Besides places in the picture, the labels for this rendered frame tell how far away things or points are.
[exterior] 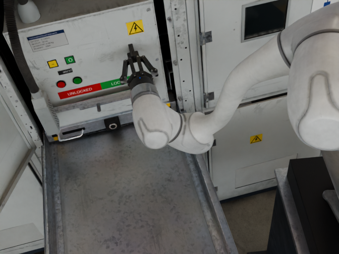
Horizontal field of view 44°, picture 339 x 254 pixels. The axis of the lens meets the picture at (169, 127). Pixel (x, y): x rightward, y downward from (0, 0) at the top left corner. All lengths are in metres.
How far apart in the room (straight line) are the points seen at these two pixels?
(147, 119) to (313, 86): 0.56
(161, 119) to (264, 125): 0.90
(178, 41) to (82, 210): 0.70
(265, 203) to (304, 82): 1.77
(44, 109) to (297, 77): 0.96
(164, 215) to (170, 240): 0.09
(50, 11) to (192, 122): 0.60
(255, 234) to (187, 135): 1.24
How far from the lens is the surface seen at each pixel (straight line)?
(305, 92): 0.74
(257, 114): 1.90
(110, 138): 1.72
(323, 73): 0.75
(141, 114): 1.18
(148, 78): 1.31
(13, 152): 1.73
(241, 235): 2.37
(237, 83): 1.01
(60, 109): 1.60
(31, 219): 2.22
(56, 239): 1.53
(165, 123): 1.16
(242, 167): 2.19
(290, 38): 0.91
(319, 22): 0.87
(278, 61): 0.93
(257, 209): 2.45
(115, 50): 1.49
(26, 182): 1.96
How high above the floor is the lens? 2.13
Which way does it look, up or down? 49 degrees down
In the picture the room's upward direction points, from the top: 9 degrees counter-clockwise
